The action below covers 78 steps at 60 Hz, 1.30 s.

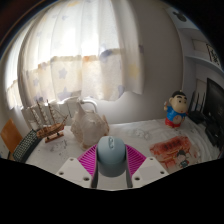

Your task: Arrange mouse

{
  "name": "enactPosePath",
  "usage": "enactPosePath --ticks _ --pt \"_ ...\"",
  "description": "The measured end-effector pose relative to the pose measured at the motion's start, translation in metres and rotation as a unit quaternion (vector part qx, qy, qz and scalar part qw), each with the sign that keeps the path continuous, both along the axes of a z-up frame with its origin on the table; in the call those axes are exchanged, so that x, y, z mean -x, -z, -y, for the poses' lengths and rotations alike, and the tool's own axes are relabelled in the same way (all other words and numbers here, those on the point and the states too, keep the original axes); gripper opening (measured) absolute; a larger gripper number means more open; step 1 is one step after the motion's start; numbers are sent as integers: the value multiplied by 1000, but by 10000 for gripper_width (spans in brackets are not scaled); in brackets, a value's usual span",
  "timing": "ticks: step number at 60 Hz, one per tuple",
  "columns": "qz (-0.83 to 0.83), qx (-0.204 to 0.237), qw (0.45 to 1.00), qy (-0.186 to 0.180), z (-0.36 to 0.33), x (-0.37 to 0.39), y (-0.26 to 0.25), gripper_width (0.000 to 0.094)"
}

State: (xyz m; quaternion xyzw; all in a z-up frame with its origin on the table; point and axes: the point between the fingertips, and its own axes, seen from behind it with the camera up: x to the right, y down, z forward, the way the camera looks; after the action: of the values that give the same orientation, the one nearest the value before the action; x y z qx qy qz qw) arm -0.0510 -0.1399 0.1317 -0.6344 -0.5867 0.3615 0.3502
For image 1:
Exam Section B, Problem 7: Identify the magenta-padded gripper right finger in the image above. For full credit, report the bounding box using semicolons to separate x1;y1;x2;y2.
124;143;170;190

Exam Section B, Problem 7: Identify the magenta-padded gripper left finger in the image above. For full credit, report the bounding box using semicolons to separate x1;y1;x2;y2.
55;144;100;190

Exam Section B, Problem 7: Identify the light blue computer mouse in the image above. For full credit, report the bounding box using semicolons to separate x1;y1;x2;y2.
96;135;128;178

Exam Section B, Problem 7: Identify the red printed mouse pad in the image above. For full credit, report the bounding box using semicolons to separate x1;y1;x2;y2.
148;135;203;175

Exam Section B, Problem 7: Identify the white printed tablecloth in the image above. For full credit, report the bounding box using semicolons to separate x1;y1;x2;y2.
24;116;224;191

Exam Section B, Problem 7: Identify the large white conch shell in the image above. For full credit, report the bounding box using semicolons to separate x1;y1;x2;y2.
70;101;111;150

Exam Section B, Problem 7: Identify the wooden model sailing ship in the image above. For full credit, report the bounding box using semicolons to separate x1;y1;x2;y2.
27;99;69;144

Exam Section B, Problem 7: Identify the cartoon boy figurine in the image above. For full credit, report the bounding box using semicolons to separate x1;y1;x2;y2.
163;90;188;129

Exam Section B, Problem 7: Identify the black computer keyboard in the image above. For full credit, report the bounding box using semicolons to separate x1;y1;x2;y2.
12;128;44;163

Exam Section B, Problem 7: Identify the black router with antennas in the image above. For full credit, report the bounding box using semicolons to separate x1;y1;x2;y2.
188;90;208;125

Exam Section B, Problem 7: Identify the orange wooden chair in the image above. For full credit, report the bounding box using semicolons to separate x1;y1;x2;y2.
0;118;24;158

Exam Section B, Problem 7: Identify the black computer monitor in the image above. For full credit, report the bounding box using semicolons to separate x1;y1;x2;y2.
203;77;224;148

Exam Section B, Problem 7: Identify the white star-print curtain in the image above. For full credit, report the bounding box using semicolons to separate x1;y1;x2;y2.
4;0;146;111

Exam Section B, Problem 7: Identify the white wall shelf unit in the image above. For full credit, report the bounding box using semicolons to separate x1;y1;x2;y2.
173;6;224;83

